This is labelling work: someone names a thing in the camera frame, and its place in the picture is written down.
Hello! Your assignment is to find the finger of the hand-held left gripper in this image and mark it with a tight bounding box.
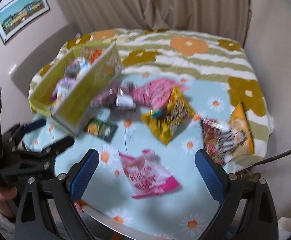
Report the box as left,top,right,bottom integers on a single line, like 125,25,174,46
3,119,47,146
18,136,75,180

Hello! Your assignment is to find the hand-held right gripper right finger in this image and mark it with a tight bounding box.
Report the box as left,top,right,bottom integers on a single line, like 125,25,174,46
195,149,279,240

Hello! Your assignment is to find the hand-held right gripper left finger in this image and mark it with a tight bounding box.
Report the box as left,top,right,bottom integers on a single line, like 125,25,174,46
14,149,100,240

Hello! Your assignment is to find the purple snack packet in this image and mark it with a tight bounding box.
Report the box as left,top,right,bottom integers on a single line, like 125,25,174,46
51,77,77,103

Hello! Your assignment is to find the green cardboard box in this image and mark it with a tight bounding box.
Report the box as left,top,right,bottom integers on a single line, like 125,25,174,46
29,41,123,136

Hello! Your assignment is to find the blue white red snack packet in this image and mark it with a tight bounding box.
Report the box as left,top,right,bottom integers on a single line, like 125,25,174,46
66,57,91,77

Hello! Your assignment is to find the cream and orange snack packet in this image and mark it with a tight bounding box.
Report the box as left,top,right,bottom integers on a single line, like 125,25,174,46
82,47,105,64

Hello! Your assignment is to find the person's left hand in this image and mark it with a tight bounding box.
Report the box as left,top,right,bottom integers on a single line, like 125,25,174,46
0,187,19,219

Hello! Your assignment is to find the dark striped snack packet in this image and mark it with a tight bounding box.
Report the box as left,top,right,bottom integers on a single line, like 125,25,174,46
215,127,251,167

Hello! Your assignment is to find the brown paper bag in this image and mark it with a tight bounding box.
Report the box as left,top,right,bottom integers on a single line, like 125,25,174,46
235,169,259,180

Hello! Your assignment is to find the small green snack packet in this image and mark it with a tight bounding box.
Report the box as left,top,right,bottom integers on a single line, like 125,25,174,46
86,120,118,143

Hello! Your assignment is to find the light blue daisy tablecloth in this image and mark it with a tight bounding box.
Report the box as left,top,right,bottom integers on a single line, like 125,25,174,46
23,73,238,239

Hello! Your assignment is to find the yellow cartoon snack packet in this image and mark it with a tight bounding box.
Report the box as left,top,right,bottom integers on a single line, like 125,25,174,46
229,102,256,155

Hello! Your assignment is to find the yellow and black snack packet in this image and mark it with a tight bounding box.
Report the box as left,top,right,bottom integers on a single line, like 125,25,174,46
141,86,196,146

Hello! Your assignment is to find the dark brown snack packet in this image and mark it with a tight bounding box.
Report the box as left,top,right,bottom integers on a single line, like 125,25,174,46
92,81,136,110

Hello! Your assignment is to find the grey padded headboard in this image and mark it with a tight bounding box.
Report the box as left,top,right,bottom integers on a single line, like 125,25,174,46
0,24,78,105

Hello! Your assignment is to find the black arc floor lamp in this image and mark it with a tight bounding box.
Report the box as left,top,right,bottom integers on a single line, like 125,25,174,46
252,141,291,167

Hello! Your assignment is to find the black and white small packet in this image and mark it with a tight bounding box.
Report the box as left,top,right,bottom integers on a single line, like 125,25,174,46
115,92,137,111

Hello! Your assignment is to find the cream white garment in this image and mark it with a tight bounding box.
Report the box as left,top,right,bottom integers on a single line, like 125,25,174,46
278,216,291,240

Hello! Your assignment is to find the pink striped snack packet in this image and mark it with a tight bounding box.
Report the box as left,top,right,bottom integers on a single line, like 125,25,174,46
132,78,189,109

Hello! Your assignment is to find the floral striped blanket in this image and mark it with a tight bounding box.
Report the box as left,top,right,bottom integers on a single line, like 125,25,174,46
28,27,276,165

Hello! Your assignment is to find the beige pleated curtain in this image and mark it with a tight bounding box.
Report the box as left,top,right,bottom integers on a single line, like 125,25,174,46
49,0,251,34

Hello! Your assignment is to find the framed wall poster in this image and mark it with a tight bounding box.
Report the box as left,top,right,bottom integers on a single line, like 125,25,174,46
0,0,50,44

